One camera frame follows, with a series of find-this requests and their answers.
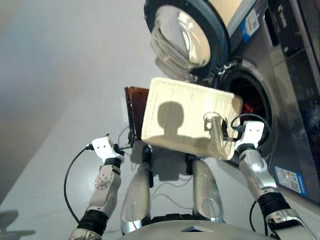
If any orange-red cloth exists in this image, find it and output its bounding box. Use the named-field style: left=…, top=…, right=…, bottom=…
left=241, top=101, right=256, bottom=115

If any pale woven basket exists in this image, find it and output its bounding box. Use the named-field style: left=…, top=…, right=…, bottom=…
left=140, top=76, right=244, bottom=161

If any grey washing machine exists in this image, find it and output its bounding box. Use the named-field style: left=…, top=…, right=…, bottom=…
left=212, top=0, right=320, bottom=203

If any round washing machine door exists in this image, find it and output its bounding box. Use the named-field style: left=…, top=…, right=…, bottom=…
left=143, top=0, right=231, bottom=83

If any dark brown wooden stand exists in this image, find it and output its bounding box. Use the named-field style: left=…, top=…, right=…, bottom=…
left=124, top=86, right=150, bottom=141

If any energy label sticker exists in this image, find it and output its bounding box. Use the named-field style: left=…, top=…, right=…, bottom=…
left=273, top=165, right=308, bottom=197

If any silver robot torso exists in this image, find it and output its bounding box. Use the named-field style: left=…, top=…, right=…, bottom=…
left=122, top=213, right=273, bottom=240

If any blue barcode sticker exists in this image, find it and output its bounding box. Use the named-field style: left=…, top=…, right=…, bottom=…
left=239, top=7, right=260, bottom=43

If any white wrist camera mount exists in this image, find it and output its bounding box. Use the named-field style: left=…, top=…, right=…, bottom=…
left=91, top=136, right=125, bottom=161
left=234, top=120, right=265, bottom=150

